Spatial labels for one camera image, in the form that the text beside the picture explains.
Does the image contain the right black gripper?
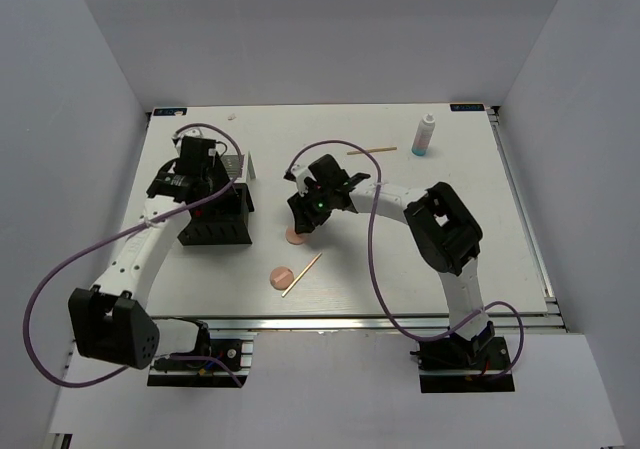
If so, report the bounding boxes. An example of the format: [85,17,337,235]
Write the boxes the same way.
[288,182,335,235]

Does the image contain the pink round puff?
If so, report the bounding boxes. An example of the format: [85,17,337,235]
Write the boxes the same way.
[269,266,295,291]
[285,226,308,245]

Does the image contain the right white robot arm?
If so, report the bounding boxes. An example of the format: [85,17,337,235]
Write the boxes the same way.
[284,154,495,368]

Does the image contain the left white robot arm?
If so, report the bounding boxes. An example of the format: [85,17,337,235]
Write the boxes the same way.
[68,132,230,369]

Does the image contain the white mesh organizer box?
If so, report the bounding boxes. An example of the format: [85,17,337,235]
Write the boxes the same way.
[221,152,256,184]

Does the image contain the black mesh organizer box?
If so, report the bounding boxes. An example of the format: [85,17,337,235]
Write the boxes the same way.
[178,183,255,246]

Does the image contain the left blue table label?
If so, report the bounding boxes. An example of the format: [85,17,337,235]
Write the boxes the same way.
[152,108,187,117]

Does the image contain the blue table label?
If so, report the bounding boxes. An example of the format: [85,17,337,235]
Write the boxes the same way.
[152,108,187,117]
[449,103,486,112]

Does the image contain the wooden stick far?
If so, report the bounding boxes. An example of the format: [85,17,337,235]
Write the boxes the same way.
[346,146,398,156]

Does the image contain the wooden stick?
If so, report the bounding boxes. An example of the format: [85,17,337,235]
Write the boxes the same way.
[346,146,398,156]
[281,252,323,299]

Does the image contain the wooden stick near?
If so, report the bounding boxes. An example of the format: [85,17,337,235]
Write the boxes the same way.
[281,252,323,299]

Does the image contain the white pink blue bottle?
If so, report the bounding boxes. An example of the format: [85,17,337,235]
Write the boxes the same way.
[411,113,436,156]

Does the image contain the right blue table label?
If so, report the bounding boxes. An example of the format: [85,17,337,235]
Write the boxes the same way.
[449,103,486,112]

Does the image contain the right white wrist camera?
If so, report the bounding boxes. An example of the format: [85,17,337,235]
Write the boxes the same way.
[284,164,314,195]

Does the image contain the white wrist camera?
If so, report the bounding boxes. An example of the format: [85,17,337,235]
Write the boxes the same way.
[284,164,314,195]
[171,126,203,151]

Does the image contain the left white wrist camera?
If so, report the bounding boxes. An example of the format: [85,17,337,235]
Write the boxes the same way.
[171,126,203,151]

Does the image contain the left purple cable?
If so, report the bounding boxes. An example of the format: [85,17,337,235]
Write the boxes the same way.
[22,122,249,388]

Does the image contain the purple cable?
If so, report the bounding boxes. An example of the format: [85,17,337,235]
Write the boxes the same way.
[288,139,526,381]
[22,122,249,388]

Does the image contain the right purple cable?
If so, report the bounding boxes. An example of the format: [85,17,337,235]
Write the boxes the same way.
[288,139,526,381]

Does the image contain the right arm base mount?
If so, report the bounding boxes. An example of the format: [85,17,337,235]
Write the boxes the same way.
[409,337,515,394]

